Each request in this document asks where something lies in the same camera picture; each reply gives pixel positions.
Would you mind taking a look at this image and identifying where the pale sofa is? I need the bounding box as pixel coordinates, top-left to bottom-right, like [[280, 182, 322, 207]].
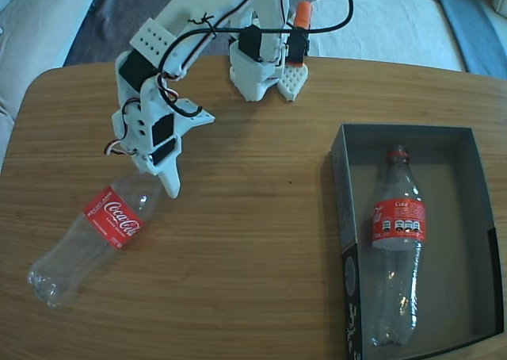
[[0, 0, 102, 167]]

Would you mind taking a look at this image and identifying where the black camera cable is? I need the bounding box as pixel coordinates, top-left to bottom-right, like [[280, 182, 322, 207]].
[[160, 0, 356, 117]]

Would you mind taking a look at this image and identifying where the grey carpet rug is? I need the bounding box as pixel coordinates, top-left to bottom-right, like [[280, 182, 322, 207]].
[[63, 0, 238, 66]]

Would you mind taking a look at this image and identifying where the white cloth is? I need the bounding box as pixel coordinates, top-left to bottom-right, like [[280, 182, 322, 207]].
[[308, 0, 464, 71]]

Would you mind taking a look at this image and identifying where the grey cardboard box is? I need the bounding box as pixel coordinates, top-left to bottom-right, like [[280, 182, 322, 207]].
[[330, 123, 499, 360]]

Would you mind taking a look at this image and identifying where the orange and black clamp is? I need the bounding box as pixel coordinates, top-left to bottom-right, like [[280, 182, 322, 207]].
[[287, 1, 314, 68]]

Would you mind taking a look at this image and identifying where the clear bottle Coke nutrition label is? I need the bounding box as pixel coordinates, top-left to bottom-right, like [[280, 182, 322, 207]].
[[370, 144, 428, 347]]

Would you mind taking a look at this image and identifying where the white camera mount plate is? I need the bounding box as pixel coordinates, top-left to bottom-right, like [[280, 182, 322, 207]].
[[173, 97, 217, 133]]

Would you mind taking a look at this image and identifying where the clear bottle Coca-Cola script label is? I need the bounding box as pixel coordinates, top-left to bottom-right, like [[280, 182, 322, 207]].
[[26, 171, 163, 309]]

